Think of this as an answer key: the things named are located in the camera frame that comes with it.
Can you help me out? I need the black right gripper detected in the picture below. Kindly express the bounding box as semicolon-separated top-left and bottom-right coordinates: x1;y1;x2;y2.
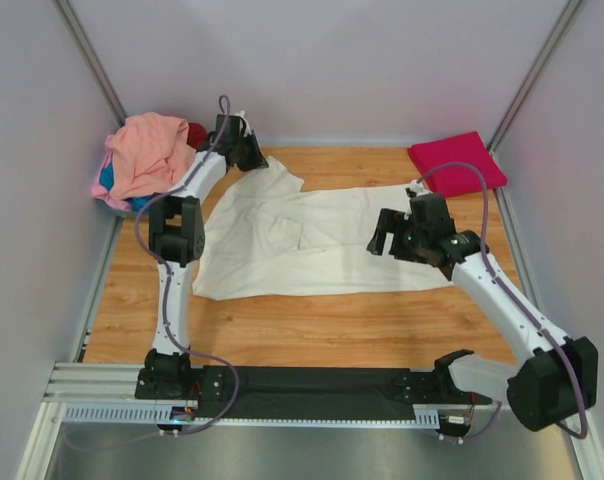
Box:
366;211;428;267

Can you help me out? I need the white t shirt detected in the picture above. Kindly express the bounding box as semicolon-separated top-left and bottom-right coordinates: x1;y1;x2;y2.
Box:
192;158;449;301

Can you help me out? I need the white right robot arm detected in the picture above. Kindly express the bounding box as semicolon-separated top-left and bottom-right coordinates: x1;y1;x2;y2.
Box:
367;198;598;439

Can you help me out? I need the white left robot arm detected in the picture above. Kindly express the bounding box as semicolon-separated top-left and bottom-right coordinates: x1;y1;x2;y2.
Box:
135;132;268;401

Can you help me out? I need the dark red t shirt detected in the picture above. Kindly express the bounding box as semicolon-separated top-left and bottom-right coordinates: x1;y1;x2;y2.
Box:
186;122;208;150

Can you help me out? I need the peach t shirt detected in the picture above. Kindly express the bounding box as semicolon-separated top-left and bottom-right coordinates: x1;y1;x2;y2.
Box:
105;112;196;201

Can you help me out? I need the folded magenta t shirt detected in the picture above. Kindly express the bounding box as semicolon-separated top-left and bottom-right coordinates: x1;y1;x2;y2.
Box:
407;131;508;197

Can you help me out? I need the blue t shirt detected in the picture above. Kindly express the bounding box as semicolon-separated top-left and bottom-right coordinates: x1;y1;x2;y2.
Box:
94;161;153;212

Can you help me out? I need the pink t shirt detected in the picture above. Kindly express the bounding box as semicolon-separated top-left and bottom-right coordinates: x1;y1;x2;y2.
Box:
91;152;131;212

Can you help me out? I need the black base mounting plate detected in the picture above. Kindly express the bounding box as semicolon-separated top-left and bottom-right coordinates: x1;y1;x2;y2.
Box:
134;364;493;422

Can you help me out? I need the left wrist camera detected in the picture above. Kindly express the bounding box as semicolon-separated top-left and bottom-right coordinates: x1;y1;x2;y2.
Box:
215;110;253;141

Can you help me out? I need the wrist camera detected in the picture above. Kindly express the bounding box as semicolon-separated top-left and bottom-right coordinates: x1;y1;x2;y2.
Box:
406;184;455;235
215;110;253;141

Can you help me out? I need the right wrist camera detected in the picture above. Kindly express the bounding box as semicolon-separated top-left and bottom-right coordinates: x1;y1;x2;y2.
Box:
406;184;455;235

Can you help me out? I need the slotted white cable duct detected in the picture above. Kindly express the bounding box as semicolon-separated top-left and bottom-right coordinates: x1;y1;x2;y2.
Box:
64;404;441;429

